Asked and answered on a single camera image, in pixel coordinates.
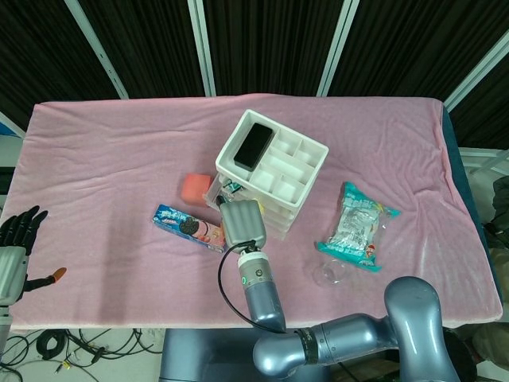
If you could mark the dark blue table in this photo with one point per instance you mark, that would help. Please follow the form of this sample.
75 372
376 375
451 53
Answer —
457 167

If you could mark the right robot hand grey black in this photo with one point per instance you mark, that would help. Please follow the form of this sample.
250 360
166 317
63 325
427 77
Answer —
242 223

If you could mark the white compartment trays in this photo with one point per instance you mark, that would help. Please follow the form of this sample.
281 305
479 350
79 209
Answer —
286 159

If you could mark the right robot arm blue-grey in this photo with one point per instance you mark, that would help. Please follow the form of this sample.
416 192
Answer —
262 294

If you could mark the white partition frame post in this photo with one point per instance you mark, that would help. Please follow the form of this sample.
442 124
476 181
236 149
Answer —
477 71
203 47
99 51
336 47
10 125

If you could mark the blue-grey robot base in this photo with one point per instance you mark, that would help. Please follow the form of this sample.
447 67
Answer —
207 358

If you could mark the clear plastic cup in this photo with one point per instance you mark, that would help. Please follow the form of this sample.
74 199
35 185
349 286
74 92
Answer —
332 274

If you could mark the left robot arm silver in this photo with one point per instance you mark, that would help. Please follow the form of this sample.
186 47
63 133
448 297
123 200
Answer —
3 322

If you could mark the pink sponge cube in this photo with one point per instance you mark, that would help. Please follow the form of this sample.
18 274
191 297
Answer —
195 189

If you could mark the black rectangular box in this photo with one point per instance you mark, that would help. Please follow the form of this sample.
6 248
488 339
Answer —
253 147

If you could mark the blue Oreo cookie box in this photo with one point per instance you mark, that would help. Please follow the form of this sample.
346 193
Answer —
187 227

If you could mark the clear plastic drawer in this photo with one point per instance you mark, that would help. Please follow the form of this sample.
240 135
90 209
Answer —
212 191

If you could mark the pink table cloth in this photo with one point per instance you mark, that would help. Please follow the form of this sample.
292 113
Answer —
119 139

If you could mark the left robot hand grey black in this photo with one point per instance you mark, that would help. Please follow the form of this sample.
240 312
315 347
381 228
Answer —
10 270

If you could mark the teal snack bag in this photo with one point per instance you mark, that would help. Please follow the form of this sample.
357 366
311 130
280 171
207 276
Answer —
356 227

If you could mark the green circuit board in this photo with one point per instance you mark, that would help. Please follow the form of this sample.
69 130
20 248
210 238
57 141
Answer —
232 186

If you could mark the dark olive bag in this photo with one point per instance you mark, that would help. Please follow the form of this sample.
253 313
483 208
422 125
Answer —
499 207

